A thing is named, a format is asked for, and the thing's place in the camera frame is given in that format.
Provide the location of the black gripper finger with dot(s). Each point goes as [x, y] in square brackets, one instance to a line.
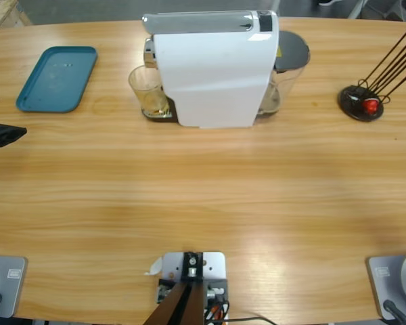
[3, 133]

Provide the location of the clear glass cup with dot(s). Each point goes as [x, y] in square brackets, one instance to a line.
[147, 89]

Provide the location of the white capsule coffee machine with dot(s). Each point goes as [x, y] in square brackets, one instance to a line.
[216, 78]

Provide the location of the red coffee capsule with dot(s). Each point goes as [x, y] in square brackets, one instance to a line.
[370, 105]

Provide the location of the teal plastic tray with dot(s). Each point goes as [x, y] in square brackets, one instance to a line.
[50, 78]

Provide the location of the wooden crate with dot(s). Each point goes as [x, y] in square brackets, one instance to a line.
[3, 13]

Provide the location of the white tape tag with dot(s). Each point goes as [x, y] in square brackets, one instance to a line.
[155, 267]

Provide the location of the white mounting block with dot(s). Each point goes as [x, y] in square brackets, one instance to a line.
[213, 267]

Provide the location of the clear water tank dark lid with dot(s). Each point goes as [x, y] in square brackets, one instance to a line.
[291, 50]

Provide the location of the arm grey base plate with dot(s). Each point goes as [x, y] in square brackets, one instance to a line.
[392, 281]
[10, 281]

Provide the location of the dark camera post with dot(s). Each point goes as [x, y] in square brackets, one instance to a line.
[186, 304]

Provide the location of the white metal frame leg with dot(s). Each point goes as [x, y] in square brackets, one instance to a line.
[356, 10]

